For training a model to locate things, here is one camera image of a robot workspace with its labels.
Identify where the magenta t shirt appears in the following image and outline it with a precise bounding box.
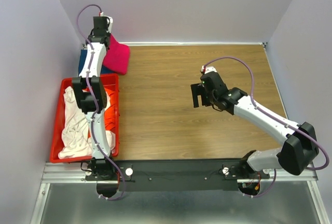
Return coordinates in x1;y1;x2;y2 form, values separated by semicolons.
101;35;130;75

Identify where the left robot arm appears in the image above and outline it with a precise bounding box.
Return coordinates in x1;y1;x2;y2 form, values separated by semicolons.
72;13;115;180

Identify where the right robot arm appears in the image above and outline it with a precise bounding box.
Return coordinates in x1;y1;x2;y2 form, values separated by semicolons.
190;70;319;178

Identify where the folded blue t shirt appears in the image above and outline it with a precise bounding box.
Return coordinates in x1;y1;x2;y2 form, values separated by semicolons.
78;49;87;76

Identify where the red plastic bin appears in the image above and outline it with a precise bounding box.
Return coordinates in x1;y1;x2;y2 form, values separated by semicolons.
49;74;120;163

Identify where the orange t shirt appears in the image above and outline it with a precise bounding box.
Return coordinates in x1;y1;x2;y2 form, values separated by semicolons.
88;85;120;138

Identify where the pale pink t shirt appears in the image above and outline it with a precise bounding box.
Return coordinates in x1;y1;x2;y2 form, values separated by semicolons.
58;86;116;159

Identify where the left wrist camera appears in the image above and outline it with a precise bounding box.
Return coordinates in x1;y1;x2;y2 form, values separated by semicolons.
99;12;113;33

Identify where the black mounting base plate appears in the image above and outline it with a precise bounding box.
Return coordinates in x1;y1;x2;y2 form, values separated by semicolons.
83;158;270;197

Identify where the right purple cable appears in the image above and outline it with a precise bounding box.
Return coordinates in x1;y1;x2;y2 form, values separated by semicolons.
202;57;330;170

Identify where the aluminium frame rail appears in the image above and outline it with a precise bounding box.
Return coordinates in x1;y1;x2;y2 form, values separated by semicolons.
31;163;329;223

